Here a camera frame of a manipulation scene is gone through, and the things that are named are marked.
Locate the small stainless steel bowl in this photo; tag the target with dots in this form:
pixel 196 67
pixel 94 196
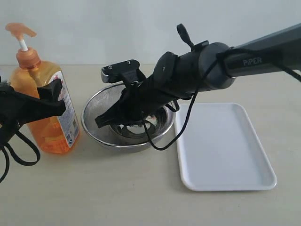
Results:
pixel 153 122

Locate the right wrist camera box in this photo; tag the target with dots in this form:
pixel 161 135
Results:
pixel 127 71

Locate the steel mesh strainer basket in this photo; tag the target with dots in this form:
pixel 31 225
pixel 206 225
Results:
pixel 99 103

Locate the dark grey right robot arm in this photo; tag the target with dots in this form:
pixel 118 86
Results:
pixel 206 67

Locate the white rectangular plastic tray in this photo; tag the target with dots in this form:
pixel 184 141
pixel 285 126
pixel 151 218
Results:
pixel 220 151

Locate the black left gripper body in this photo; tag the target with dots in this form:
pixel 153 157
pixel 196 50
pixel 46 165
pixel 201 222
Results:
pixel 11 103

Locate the orange soap pump bottle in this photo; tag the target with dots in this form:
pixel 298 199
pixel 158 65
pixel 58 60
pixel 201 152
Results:
pixel 56 134

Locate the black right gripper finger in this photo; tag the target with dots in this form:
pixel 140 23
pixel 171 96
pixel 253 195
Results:
pixel 115 115

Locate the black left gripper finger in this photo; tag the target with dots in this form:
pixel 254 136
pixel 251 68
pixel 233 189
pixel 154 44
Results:
pixel 32 109
pixel 51 91

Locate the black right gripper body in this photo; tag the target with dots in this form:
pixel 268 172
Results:
pixel 139 101

